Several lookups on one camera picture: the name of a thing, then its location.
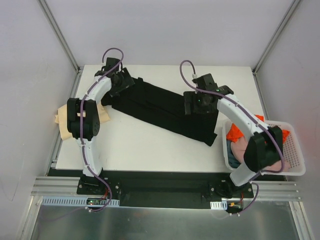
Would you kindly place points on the folded beige t shirt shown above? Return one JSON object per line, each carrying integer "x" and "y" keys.
{"x": 61, "y": 119}

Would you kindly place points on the black t shirt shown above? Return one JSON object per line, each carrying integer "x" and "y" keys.
{"x": 164, "y": 109}

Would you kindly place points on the pink garment in basket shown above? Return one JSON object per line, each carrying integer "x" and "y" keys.
{"x": 239, "y": 150}

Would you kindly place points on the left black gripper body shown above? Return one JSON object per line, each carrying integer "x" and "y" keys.
{"x": 125, "y": 81}

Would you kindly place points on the right aluminium frame post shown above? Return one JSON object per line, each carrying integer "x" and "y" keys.
{"x": 277, "y": 34}

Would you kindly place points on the left slotted cable duct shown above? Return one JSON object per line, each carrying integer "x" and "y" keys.
{"x": 73, "y": 201}

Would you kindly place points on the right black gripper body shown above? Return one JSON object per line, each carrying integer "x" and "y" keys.
{"x": 189, "y": 103}

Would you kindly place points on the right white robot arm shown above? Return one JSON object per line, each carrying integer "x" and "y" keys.
{"x": 264, "y": 151}

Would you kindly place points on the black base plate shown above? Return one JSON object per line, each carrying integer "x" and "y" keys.
{"x": 92, "y": 186}

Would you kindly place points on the aluminium front rail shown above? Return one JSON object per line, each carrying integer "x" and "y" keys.
{"x": 265, "y": 190}

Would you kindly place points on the slotted cable duct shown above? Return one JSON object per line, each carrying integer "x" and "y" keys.
{"x": 73, "y": 201}
{"x": 219, "y": 205}

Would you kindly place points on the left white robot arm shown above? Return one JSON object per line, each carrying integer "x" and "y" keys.
{"x": 83, "y": 120}

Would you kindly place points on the aluminium frame post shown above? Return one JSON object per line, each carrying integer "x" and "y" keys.
{"x": 277, "y": 34}
{"x": 58, "y": 33}

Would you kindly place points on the right slotted cable duct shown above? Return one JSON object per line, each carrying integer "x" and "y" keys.
{"x": 219, "y": 205}

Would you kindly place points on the orange t shirt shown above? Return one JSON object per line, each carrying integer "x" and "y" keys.
{"x": 237, "y": 137}

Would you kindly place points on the left aluminium frame post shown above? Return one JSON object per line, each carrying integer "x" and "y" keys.
{"x": 58, "y": 33}

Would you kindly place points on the white plastic basket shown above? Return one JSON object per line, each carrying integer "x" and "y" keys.
{"x": 291, "y": 149}

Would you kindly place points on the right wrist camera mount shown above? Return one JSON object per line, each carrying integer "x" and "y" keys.
{"x": 207, "y": 83}

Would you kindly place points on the blue garment in basket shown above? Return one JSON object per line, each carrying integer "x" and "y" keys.
{"x": 232, "y": 161}

